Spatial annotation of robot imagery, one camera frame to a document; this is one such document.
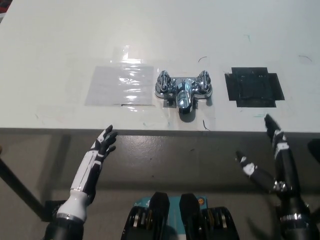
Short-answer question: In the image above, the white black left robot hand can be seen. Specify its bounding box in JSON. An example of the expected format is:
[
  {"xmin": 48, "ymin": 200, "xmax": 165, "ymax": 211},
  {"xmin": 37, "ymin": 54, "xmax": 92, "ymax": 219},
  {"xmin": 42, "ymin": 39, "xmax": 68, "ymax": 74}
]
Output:
[{"xmin": 56, "ymin": 124, "xmax": 119, "ymax": 223}]

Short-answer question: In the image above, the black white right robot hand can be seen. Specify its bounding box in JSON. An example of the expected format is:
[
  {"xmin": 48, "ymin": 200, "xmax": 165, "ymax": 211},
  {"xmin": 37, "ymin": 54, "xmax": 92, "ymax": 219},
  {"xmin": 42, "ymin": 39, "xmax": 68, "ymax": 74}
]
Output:
[{"xmin": 234, "ymin": 113, "xmax": 311, "ymax": 224}]

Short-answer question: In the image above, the chrome two-handle faucet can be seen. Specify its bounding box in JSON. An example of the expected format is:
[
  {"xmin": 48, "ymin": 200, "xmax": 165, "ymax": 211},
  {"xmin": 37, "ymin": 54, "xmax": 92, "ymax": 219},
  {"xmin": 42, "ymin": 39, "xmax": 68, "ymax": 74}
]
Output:
[{"xmin": 154, "ymin": 69, "xmax": 215, "ymax": 116}]

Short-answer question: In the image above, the black teal robot torso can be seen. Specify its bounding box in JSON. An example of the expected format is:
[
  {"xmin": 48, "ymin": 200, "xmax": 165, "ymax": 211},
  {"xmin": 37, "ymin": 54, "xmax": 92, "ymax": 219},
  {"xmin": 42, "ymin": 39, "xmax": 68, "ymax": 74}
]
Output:
[{"xmin": 121, "ymin": 191, "xmax": 241, "ymax": 240}]

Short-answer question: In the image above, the black table leg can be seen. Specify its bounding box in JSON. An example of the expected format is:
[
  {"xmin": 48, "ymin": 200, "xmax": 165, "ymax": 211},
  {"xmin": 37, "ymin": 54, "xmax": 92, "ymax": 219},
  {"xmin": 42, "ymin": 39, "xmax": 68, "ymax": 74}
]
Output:
[{"xmin": 0, "ymin": 157, "xmax": 46, "ymax": 219}]

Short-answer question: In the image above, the black tape square patch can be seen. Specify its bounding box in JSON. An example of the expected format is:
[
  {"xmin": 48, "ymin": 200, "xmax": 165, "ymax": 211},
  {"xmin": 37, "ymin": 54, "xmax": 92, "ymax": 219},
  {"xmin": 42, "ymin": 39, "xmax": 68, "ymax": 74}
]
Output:
[{"xmin": 224, "ymin": 66, "xmax": 286, "ymax": 109}]

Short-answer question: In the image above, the clear plastic covered sheet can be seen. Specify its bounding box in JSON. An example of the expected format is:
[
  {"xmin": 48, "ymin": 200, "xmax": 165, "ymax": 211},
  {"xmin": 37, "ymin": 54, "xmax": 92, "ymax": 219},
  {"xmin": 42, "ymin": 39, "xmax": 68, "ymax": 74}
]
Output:
[{"xmin": 84, "ymin": 65, "xmax": 155, "ymax": 107}]

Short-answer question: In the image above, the red background object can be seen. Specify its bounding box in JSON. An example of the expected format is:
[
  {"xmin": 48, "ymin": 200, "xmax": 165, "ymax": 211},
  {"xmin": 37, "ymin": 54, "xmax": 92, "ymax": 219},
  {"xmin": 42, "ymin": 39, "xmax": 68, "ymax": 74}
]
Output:
[{"xmin": 0, "ymin": 0, "xmax": 13, "ymax": 22}]

